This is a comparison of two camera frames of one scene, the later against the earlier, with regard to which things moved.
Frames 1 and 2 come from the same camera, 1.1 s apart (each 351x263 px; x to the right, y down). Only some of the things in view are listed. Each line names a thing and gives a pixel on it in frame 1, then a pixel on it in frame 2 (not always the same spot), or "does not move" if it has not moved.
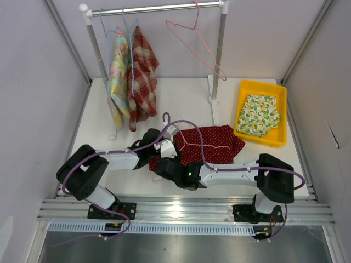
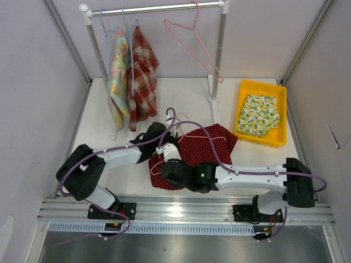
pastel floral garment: x=119 y=102 does not move
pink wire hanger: x=156 y=179 -> x=180 y=139
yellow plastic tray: x=276 y=137 does not move
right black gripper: x=173 y=159 does not move
